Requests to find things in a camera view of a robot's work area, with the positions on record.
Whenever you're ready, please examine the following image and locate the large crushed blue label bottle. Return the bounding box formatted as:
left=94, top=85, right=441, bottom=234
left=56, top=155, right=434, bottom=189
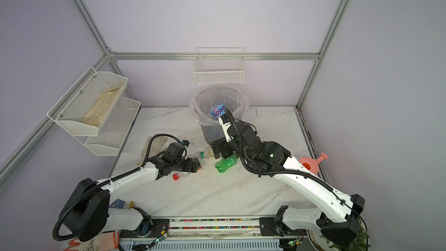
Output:
left=209, top=102, right=225, bottom=120

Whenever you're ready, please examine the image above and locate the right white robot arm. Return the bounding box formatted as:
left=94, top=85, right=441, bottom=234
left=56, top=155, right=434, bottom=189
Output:
left=213, top=108, right=365, bottom=248

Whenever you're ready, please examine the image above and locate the white mesh shelf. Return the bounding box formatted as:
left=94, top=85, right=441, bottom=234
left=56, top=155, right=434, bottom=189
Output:
left=47, top=67, right=128, bottom=137
left=84, top=96, right=141, bottom=156

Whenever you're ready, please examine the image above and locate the white mesh lower shelf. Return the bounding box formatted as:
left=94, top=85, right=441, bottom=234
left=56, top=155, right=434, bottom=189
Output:
left=84, top=96, right=141, bottom=156

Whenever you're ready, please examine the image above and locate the grey mesh waste bin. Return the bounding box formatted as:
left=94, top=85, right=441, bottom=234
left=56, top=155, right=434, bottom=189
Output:
left=192, top=86, right=245, bottom=145

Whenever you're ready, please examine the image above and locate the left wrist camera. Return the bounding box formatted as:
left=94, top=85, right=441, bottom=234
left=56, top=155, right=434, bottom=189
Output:
left=179, top=140, right=190, bottom=149

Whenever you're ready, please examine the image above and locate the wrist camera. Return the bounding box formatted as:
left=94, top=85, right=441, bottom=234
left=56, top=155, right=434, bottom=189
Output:
left=179, top=140, right=190, bottom=149
left=218, top=113, right=232, bottom=142

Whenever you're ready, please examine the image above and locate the white mesh upper shelf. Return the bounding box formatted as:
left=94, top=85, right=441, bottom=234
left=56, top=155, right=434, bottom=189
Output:
left=47, top=67, right=128, bottom=137

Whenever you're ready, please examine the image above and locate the blue dotted work glove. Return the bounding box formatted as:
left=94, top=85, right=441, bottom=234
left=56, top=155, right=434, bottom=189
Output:
left=109, top=199, right=135, bottom=209

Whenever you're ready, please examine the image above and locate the clear plastic bin liner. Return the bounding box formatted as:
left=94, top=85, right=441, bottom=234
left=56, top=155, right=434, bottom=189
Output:
left=188, top=85, right=250, bottom=128

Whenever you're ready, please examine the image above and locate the white cotton work glove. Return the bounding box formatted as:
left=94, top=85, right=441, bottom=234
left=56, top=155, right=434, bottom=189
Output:
left=141, top=136, right=168, bottom=159

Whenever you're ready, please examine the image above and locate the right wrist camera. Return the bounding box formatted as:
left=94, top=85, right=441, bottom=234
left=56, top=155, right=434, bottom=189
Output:
left=218, top=113, right=232, bottom=142

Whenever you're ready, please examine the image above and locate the potted green plant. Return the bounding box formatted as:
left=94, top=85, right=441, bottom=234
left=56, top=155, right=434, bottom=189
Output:
left=306, top=228, right=372, bottom=251

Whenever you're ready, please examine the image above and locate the pink spray bottle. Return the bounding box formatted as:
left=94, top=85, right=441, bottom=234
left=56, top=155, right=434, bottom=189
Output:
left=299, top=153, right=329, bottom=175

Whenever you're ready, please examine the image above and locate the white wire wall basket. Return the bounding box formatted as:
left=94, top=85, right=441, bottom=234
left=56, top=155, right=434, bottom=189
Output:
left=193, top=47, right=245, bottom=85

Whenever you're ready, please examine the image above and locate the red label clear bottle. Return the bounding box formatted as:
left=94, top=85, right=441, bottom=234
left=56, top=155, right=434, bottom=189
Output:
left=173, top=166, right=202, bottom=181

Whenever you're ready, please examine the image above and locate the orange rubber glove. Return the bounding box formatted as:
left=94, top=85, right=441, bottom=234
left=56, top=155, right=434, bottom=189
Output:
left=65, top=231, right=119, bottom=251

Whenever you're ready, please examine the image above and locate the clear green cap bottle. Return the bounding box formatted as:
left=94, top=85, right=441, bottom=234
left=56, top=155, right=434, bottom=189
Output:
left=196, top=147, right=215, bottom=160

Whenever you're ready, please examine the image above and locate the green Sprite bottle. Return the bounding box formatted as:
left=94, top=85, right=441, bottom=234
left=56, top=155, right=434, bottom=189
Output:
left=215, top=155, right=238, bottom=173

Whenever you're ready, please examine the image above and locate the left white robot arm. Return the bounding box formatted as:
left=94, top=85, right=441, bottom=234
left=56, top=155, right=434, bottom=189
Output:
left=52, top=134, right=201, bottom=242

